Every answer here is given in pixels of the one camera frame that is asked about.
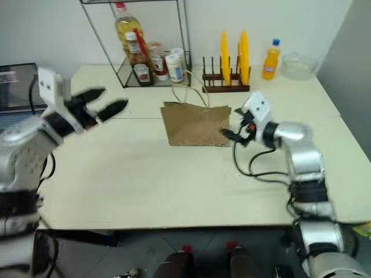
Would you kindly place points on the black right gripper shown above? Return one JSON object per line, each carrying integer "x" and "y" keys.
{"x": 248, "y": 130}

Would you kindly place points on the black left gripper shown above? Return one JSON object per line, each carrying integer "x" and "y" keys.
{"x": 81, "y": 114}

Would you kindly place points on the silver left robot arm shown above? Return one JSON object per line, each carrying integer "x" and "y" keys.
{"x": 17, "y": 139}

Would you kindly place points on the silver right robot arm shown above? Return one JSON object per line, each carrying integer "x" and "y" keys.
{"x": 304, "y": 162}

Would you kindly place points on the brown paper bag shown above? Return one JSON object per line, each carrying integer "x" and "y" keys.
{"x": 194, "y": 124}

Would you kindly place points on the brown wooden dish rack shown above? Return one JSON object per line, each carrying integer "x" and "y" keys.
{"x": 226, "y": 87}

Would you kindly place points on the dark ketchup glass bottle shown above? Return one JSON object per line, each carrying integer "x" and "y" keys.
{"x": 142, "y": 69}

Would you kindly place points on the yellow plate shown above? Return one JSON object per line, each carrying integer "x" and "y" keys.
{"x": 244, "y": 58}
{"x": 225, "y": 60}

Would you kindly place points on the red squeeze sauce bottle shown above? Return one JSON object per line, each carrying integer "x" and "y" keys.
{"x": 158, "y": 62}

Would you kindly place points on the orange soda bottle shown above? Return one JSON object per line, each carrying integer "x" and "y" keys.
{"x": 271, "y": 62}

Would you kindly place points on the white seasoning jar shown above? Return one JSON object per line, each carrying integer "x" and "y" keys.
{"x": 179, "y": 52}
{"x": 174, "y": 69}

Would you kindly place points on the yellow cooking oil bottle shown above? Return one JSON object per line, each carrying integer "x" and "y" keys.
{"x": 127, "y": 26}

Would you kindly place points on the clear glass bowl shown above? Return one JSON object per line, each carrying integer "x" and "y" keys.
{"x": 298, "y": 65}

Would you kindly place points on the open laptop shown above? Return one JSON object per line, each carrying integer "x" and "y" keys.
{"x": 17, "y": 87}

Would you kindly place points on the green packet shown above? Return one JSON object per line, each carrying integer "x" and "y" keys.
{"x": 362, "y": 230}

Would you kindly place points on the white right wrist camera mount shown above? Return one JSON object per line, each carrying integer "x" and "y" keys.
{"x": 259, "y": 108}

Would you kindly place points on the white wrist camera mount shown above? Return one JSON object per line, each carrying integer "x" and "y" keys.
{"x": 47, "y": 84}
{"x": 259, "y": 108}

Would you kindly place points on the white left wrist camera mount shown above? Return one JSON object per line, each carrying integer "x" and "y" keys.
{"x": 47, "y": 84}

